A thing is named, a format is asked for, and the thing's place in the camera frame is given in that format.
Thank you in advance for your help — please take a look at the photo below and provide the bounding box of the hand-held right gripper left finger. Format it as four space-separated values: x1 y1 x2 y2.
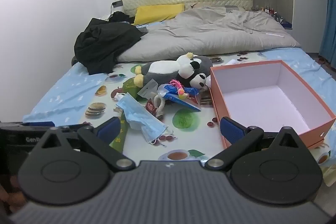
39 116 136 173

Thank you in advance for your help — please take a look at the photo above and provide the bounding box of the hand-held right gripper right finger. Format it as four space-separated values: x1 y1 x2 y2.
205 116 302 170

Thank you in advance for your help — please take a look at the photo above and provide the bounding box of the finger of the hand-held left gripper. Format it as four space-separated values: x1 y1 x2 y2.
22 121 56 127

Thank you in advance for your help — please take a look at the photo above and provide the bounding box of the blue face mask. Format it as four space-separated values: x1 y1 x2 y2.
115 93 174 147

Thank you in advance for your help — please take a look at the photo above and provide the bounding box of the orange cardboard box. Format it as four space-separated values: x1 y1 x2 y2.
209 60 336 149

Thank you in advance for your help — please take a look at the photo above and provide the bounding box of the red snack packet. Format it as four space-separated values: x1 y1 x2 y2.
145 98 158 115

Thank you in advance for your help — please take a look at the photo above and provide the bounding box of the white cloth loop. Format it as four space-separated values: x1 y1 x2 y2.
153 95 167 119

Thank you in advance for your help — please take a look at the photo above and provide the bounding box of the grey zip bag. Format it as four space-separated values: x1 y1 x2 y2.
137 79 159 98

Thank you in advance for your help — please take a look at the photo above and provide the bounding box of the blue snack packet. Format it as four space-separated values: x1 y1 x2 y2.
157 84 202 111

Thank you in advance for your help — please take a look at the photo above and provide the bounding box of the pink yellow small toy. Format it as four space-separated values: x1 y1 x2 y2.
169 79 189 98

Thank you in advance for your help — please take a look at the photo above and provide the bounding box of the panda plush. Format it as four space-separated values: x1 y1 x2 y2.
178 59 212 90

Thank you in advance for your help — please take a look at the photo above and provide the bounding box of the person's left hand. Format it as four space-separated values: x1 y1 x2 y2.
0 179 25 216

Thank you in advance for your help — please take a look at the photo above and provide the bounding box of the white paper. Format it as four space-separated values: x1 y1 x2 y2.
226 58 247 66

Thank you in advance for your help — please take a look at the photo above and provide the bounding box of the grey penguin plush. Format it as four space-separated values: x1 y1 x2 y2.
134 52 214 86

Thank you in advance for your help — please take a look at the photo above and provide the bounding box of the black clothing pile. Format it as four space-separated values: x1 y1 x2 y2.
74 18 149 75

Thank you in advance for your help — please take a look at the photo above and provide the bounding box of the grey duvet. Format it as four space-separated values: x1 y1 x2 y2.
117 6 302 62

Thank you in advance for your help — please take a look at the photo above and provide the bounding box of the small black cloth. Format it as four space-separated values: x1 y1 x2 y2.
109 11 134 24

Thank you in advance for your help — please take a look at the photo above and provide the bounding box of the blue storage tray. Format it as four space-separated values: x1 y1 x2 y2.
274 14 293 29

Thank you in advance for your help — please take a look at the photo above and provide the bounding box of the yellow pillow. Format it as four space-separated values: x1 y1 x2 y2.
131 3 185 26

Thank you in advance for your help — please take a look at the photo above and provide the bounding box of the row of small bottles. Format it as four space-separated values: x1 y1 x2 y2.
256 5 279 17

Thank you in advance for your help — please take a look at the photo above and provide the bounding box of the beige printed pillow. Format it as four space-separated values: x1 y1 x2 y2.
184 2 237 11

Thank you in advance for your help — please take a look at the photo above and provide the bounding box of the blue curtain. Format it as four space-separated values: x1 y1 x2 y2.
319 0 336 62

